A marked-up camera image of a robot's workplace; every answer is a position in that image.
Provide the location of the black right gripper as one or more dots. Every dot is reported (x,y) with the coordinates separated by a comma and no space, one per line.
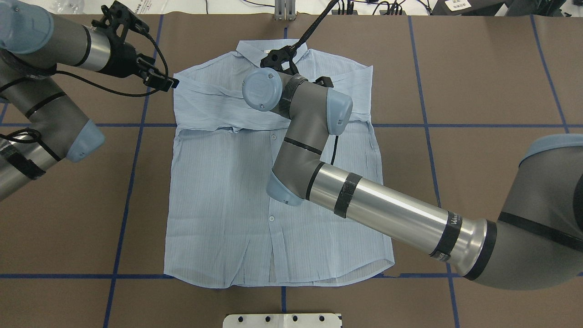
(322,82)

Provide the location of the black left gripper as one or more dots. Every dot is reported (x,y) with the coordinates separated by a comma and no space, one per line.
(123,59)

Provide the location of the light blue button shirt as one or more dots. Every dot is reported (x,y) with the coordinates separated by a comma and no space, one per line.
(222,227)

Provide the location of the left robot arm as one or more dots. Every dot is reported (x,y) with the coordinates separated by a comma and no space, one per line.
(33,43)

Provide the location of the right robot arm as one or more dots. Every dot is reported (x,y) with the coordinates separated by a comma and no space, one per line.
(535,243)

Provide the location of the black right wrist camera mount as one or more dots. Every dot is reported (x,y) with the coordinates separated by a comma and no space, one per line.
(281,60)

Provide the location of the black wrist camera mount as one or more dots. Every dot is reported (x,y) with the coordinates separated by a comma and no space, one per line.
(281,60)
(116,21)

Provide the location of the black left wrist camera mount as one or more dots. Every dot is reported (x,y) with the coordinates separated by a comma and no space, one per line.
(116,21)

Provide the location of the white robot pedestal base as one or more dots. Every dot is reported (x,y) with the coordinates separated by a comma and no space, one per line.
(284,320)

